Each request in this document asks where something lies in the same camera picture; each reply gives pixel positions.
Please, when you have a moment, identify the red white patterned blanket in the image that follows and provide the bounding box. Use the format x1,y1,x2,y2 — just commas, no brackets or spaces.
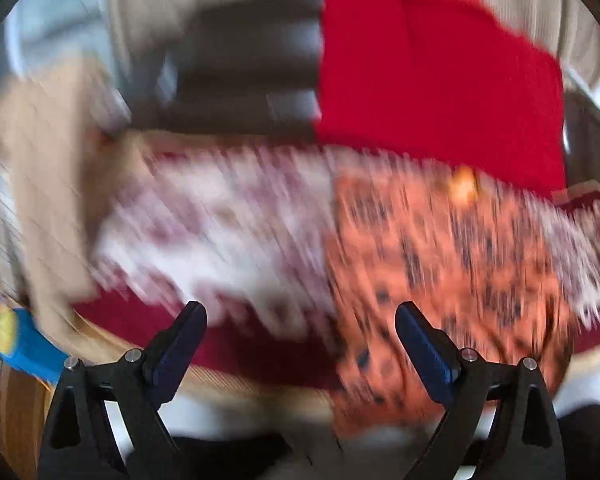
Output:
72,130,600,396

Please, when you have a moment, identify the orange leopard print garment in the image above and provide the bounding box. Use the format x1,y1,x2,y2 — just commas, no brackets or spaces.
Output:
325,162,578,438

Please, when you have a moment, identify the blue yellow package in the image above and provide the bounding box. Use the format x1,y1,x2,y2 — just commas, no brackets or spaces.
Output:
0,285,71,386

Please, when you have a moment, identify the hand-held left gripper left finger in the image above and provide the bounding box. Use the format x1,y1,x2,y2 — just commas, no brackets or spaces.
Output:
38,300,208,480

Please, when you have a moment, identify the tan cardboard box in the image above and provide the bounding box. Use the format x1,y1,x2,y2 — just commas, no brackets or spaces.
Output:
0,57,151,331

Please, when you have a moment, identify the dark chair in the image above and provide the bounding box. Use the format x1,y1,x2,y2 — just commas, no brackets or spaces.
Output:
162,0,326,136

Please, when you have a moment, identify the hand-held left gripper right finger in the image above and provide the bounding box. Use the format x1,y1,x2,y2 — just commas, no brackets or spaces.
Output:
395,302,566,480

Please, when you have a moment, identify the red cloth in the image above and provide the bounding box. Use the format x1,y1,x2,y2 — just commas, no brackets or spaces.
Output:
314,0,568,196

